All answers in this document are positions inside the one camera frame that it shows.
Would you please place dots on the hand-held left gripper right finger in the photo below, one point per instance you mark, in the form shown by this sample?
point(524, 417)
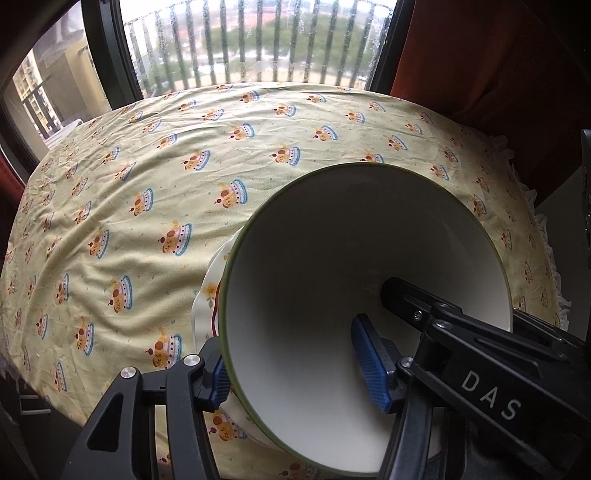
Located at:
point(369, 360)

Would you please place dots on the scalloped yellow floral plate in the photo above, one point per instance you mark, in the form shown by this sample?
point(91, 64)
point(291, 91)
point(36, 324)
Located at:
point(205, 300)

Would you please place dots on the dark window frame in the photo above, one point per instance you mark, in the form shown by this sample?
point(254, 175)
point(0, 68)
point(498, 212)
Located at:
point(106, 55)

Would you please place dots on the yellow printed tablecloth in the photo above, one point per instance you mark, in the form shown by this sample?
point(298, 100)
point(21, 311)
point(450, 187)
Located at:
point(138, 161)

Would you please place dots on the balcony railing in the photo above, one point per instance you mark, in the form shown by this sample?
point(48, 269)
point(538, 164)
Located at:
point(291, 55)

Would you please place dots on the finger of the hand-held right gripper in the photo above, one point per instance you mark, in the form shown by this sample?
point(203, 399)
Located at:
point(411, 300)
point(549, 334)

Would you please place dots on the white hanging cloth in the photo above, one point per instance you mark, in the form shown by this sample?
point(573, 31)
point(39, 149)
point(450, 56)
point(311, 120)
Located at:
point(60, 27)

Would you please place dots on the red curtain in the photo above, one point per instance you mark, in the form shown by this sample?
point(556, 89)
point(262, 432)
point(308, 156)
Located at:
point(485, 69)
point(7, 170)

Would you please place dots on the cream floral bowl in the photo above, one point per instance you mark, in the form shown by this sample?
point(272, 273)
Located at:
point(314, 258)

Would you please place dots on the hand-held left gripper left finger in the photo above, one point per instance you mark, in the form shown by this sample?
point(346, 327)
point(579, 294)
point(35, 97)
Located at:
point(217, 378)

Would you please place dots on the white plate with red motif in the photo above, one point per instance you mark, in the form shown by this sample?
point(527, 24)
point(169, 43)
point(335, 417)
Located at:
point(215, 323)

